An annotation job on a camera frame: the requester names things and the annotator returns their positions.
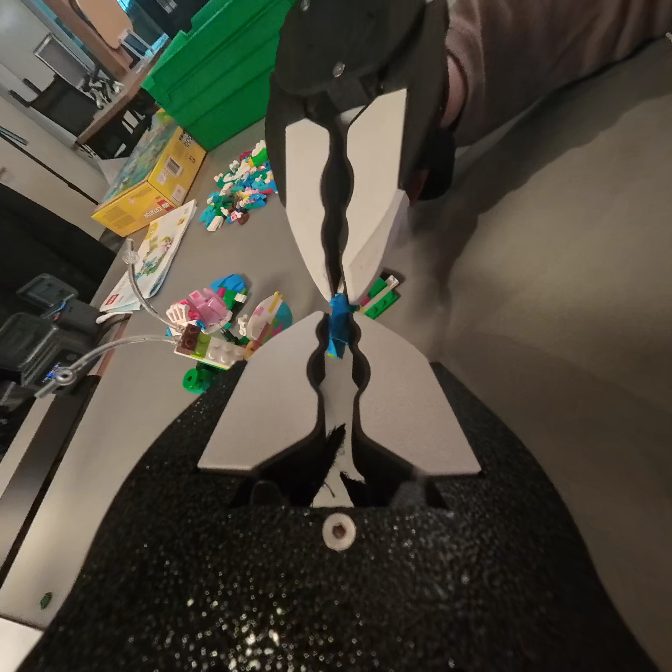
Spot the green white brown lego build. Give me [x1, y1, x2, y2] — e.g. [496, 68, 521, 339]
[173, 323, 250, 396]

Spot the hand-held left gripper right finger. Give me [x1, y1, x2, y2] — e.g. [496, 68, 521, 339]
[351, 315, 484, 478]

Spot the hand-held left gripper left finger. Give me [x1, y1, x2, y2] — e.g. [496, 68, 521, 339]
[197, 310, 330, 477]

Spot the pink lego build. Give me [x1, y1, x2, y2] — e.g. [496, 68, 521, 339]
[167, 288, 234, 337]

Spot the white teal round lego build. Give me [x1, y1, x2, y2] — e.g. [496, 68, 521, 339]
[239, 291, 294, 359]

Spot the dark furniture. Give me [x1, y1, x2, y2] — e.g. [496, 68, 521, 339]
[0, 184, 117, 297]

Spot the black office chair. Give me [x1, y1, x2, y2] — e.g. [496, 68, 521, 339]
[10, 68, 100, 138]

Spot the wooden table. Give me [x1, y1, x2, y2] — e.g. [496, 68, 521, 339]
[73, 50, 176, 150]

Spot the yellow lego box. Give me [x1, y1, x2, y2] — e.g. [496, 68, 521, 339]
[91, 107, 208, 237]

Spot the black device with blue light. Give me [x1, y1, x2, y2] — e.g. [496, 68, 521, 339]
[0, 312, 103, 400]

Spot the person's right forearm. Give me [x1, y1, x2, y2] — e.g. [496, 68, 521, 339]
[446, 0, 672, 149]

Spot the blue lego piece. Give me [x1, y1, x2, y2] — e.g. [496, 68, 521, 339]
[327, 293, 354, 360]

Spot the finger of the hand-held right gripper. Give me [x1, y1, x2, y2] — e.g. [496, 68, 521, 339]
[336, 88, 411, 312]
[283, 111, 348, 295]

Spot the green plastic storage bin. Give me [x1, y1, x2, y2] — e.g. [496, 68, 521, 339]
[190, 0, 295, 43]
[141, 29, 284, 153]

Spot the lego instruction booklet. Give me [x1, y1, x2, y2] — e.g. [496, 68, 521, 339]
[99, 199, 198, 313]

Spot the clear flexible tube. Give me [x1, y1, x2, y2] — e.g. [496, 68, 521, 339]
[124, 239, 176, 330]
[34, 335, 179, 399]

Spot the green lego plate assembly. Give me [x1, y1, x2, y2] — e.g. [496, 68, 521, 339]
[359, 273, 401, 320]

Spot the black box-shaped device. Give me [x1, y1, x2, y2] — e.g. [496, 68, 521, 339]
[16, 273, 81, 317]

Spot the pile of loose lego bricks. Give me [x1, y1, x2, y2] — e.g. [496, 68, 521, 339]
[199, 141, 279, 233]

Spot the person's right hand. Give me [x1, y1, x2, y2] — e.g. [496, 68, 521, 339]
[441, 50, 469, 132]

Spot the blue round lego build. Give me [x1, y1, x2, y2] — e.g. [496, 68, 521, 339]
[210, 274, 249, 308]

